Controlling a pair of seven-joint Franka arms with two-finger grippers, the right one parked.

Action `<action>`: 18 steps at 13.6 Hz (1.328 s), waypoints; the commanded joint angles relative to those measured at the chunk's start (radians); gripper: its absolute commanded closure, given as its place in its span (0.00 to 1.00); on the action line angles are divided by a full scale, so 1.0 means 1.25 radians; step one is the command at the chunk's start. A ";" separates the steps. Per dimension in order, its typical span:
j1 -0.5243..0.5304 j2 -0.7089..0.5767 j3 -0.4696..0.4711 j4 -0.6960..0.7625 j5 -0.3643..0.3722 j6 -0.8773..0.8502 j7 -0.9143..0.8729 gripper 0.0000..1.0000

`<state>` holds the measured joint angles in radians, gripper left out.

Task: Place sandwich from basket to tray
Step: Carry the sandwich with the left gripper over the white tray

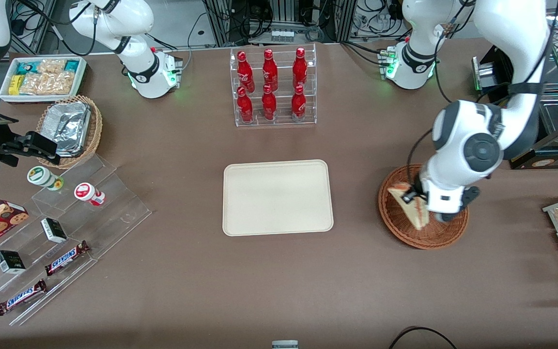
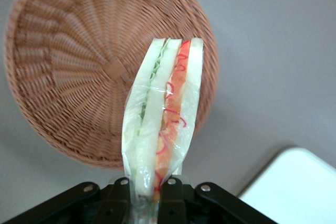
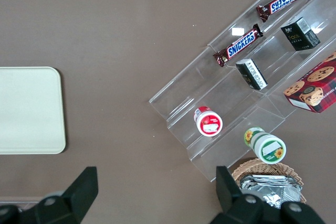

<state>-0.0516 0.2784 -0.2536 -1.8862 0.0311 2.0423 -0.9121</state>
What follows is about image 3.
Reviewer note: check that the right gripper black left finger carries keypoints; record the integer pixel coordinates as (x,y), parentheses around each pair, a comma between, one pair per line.
(71,203)

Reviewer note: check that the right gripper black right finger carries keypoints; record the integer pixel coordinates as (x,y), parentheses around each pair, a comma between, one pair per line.
(236,208)

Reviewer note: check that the light wicker basket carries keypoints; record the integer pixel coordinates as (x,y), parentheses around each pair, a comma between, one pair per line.
(265,167)

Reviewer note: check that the cream rectangular tray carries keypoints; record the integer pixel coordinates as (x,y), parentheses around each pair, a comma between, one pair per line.
(29,111)

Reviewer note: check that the stacked aluminium foil trays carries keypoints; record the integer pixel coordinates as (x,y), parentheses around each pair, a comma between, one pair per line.
(273,190)

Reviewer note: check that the green lidded white cup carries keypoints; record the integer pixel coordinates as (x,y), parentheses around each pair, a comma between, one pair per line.
(267,146)

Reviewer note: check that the red lidded white cup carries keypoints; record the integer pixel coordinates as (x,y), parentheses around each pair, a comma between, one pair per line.
(208,123)

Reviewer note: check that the clear acrylic stepped stand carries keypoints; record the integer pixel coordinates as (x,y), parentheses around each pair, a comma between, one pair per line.
(204,85)

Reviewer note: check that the small black box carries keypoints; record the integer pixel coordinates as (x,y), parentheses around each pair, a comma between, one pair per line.
(252,74)
(299,35)

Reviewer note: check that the red plaid cookie box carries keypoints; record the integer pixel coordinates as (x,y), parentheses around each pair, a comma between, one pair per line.
(315,87)

